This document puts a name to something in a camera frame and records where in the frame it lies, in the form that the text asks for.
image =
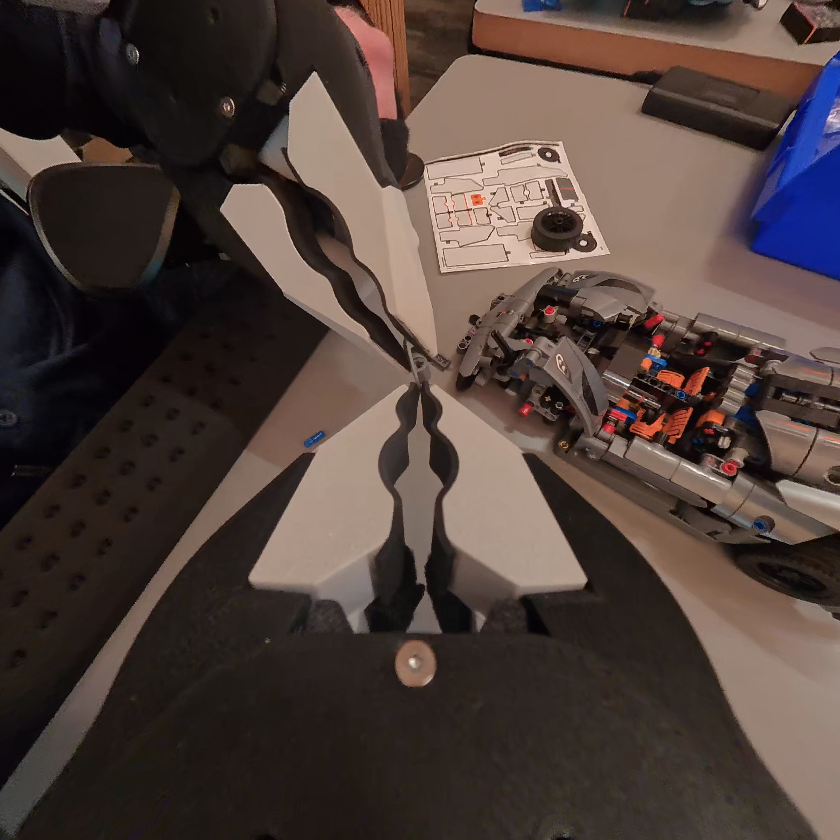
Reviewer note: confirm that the wooden partition panel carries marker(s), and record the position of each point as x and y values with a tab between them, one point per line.
396	19

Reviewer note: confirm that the blue lego pin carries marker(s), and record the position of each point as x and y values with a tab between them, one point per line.
315	438

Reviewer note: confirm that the small grey lego connector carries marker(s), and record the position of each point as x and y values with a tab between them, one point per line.
418	367

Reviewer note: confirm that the black box with red stripe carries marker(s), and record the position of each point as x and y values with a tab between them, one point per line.
810	23

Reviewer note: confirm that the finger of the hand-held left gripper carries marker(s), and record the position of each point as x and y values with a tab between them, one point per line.
275	249
354	177

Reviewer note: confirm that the blue plastic bin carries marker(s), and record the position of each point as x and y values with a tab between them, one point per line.
807	197

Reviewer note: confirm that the black flat box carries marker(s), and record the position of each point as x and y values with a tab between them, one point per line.
715	105

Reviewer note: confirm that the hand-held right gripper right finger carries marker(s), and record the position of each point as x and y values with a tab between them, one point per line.
518	525

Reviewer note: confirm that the person's left hand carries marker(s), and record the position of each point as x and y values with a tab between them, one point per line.
377	59

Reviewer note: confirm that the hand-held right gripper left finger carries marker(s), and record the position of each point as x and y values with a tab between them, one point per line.
315	525

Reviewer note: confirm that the black lego wheel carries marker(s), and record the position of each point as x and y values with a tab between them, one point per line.
558	229

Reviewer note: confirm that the black perforated board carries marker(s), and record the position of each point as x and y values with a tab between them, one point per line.
131	459

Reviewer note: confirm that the grey lego car model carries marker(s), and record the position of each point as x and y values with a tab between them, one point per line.
656	407

